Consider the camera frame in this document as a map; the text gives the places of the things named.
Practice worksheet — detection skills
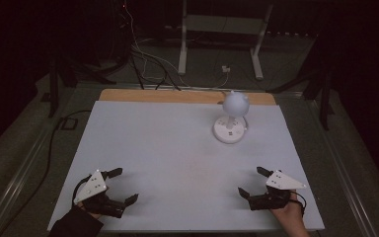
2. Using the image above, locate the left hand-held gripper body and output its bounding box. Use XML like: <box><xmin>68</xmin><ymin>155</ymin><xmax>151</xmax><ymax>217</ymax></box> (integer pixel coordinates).
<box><xmin>73</xmin><ymin>169</ymin><xmax>126</xmax><ymax>218</ymax></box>

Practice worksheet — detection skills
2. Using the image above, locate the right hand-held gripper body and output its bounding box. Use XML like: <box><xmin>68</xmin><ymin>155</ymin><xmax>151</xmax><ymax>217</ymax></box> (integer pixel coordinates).
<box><xmin>248</xmin><ymin>169</ymin><xmax>308</xmax><ymax>211</ymax></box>

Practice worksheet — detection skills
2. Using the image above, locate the person's left hand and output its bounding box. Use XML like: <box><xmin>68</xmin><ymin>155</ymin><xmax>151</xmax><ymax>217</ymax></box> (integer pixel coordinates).
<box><xmin>77</xmin><ymin>202</ymin><xmax>104</xmax><ymax>220</ymax></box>

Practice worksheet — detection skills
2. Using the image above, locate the person's right hand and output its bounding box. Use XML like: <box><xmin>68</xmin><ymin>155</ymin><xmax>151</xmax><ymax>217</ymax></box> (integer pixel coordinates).
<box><xmin>270</xmin><ymin>191</ymin><xmax>311</xmax><ymax>237</ymax></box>

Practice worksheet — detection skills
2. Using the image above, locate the white table sheet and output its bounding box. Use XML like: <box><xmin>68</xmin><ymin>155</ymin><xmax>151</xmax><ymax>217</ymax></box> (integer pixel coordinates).
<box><xmin>46</xmin><ymin>100</ymin><xmax>326</xmax><ymax>232</ymax></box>

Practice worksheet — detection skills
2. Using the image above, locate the small black floor box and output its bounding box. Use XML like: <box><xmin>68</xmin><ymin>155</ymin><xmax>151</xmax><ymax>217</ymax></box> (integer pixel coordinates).
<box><xmin>60</xmin><ymin>117</ymin><xmax>79</xmax><ymax>130</ymax></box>

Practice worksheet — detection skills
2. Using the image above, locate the white round table lamp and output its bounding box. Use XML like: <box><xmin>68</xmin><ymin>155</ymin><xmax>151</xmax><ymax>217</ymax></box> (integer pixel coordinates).
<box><xmin>212</xmin><ymin>90</ymin><xmax>251</xmax><ymax>145</ymax></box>

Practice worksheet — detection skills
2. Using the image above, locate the black tripod stand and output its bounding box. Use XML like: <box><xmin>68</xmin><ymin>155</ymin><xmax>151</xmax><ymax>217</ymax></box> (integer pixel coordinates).
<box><xmin>39</xmin><ymin>53</ymin><xmax>116</xmax><ymax>119</ymax></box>
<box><xmin>265</xmin><ymin>38</ymin><xmax>336</xmax><ymax>131</ymax></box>

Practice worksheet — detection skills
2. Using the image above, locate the grey metal stand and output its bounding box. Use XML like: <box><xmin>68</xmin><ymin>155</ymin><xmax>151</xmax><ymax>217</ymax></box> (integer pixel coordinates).
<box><xmin>177</xmin><ymin>0</ymin><xmax>274</xmax><ymax>81</ymax></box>

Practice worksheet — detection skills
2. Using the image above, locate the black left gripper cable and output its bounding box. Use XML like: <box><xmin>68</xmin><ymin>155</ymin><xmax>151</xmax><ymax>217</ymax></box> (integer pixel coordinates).
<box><xmin>71</xmin><ymin>174</ymin><xmax>94</xmax><ymax>205</ymax></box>

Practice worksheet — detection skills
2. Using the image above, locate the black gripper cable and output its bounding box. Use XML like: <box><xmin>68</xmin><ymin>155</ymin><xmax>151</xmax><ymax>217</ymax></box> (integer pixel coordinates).
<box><xmin>71</xmin><ymin>174</ymin><xmax>94</xmax><ymax>205</ymax></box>
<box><xmin>288</xmin><ymin>191</ymin><xmax>307</xmax><ymax>217</ymax></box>

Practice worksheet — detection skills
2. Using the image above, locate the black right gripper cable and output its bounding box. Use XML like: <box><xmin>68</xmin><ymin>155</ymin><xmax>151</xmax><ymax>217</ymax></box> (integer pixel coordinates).
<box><xmin>288</xmin><ymin>191</ymin><xmax>307</xmax><ymax>217</ymax></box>

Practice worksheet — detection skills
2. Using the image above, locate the long black floor cable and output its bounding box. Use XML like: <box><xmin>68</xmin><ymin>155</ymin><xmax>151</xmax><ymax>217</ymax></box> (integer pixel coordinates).
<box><xmin>0</xmin><ymin>109</ymin><xmax>93</xmax><ymax>237</ymax></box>

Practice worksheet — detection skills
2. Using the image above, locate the bundle of floor cables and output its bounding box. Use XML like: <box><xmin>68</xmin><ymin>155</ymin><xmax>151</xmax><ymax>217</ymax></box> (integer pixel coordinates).
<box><xmin>111</xmin><ymin>0</ymin><xmax>183</xmax><ymax>92</ymax></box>

